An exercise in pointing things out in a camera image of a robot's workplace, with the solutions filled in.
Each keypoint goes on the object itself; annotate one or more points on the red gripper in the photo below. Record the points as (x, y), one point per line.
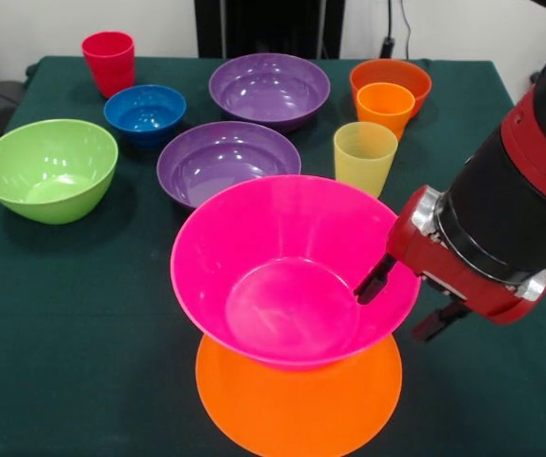
(444, 266)

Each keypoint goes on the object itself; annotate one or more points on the large pink plastic bowl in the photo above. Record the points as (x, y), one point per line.
(277, 238)

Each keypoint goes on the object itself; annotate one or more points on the large orange plastic bowl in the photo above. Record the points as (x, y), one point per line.
(301, 409)

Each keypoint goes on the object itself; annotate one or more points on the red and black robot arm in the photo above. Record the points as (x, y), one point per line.
(501, 204)

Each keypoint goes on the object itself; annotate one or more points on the yellow plastic cup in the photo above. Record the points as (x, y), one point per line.
(363, 157)

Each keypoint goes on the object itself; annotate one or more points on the orange plastic cup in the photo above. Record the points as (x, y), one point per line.
(384, 112)

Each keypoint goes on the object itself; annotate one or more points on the small red-orange plastic bowl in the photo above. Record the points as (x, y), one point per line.
(420, 83)

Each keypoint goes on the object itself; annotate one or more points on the purple plastic bowl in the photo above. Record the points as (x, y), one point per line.
(215, 157)
(269, 90)

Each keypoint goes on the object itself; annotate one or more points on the blue plastic bowl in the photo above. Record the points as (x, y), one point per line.
(144, 119)

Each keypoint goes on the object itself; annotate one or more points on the dark green tablecloth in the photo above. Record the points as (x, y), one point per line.
(63, 309)

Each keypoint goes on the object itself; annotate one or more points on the red plastic cup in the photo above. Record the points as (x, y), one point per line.
(108, 66)

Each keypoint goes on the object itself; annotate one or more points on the light green plastic bowl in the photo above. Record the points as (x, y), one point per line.
(48, 166)

